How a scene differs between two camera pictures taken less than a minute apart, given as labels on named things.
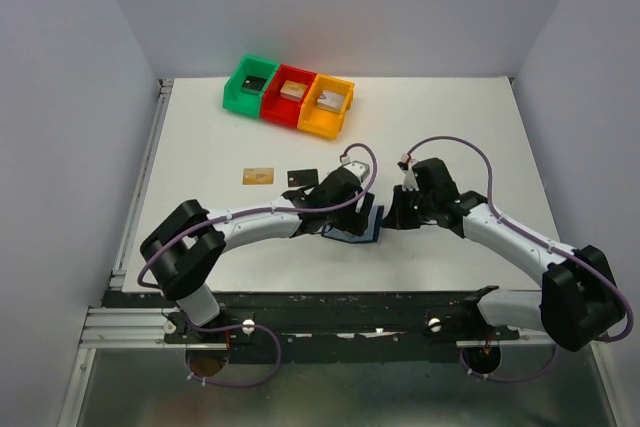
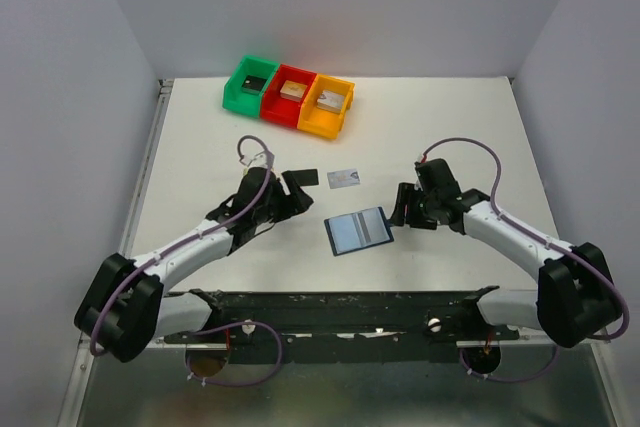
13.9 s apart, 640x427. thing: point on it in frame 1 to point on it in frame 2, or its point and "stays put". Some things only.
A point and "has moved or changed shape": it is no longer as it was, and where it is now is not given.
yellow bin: (318, 120) stays put
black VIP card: (302, 178) stays put
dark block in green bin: (253, 84) stays put
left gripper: (355, 222) to (295, 203)
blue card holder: (370, 234) has moved or changed shape
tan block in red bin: (293, 90) stays put
